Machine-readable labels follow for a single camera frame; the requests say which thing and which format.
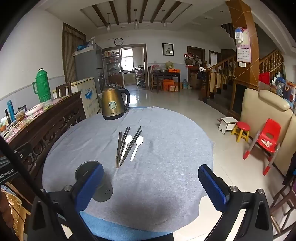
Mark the wooden pillar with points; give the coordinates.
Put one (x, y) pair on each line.
(245, 74)

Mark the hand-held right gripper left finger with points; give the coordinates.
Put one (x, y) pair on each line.
(90, 185)

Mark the clear food container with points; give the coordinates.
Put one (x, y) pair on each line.
(20, 115)

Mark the red and yellow stool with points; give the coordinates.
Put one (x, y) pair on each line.
(242, 126)

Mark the white chest freezer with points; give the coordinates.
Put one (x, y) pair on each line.
(89, 97)

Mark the round wall clock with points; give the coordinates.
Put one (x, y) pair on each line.
(118, 41)

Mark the brown wooden armchair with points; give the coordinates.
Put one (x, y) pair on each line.
(284, 199)

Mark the blue tablecloth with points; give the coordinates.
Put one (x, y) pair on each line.
(127, 229)

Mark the gold electric kettle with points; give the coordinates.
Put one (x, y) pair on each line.
(112, 105)

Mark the orange flat box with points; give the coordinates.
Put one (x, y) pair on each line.
(174, 70)

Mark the person's legs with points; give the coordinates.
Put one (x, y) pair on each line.
(138, 238)

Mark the glass display cabinet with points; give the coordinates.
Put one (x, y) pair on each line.
(112, 67)

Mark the brown wooden door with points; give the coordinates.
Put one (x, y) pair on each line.
(69, 53)

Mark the carved wooden sideboard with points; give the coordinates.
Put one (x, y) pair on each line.
(46, 129)

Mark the grey refrigerator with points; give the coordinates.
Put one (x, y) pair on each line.
(87, 64)

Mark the white hanging bag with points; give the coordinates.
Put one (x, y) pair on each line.
(239, 34)

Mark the framed wall picture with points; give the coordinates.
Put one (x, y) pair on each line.
(167, 49)

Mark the white bowl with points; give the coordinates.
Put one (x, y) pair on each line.
(34, 109)

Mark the red child chair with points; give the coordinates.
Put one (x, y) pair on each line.
(269, 134)

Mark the grey metal utensil holder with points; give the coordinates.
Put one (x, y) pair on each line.
(103, 194)

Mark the orange cardboard box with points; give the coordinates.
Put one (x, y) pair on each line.
(168, 84)

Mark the green thermos flask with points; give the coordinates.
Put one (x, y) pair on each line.
(42, 85)

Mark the blue drink bottle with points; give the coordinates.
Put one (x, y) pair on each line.
(11, 111)

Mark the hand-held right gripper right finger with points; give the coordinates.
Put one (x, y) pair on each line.
(212, 187)

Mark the white plastic spoon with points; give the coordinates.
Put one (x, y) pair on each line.
(128, 139)
(139, 140)

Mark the slatted wooden chair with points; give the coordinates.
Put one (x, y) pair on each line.
(152, 78)

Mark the large water jug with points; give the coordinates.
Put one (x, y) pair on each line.
(185, 84)

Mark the small white stool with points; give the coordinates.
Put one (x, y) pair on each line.
(227, 121)

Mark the black bottle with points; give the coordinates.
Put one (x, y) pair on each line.
(7, 115)

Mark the dark wooden dining table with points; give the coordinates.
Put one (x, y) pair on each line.
(165, 75)

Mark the beige sofa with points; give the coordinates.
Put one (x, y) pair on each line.
(261, 102)

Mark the white wall switch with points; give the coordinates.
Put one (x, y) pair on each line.
(242, 64)

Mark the pendant lamp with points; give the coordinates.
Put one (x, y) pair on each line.
(164, 23)
(108, 26)
(136, 23)

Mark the wooden stair railing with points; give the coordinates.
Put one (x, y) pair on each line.
(222, 69)

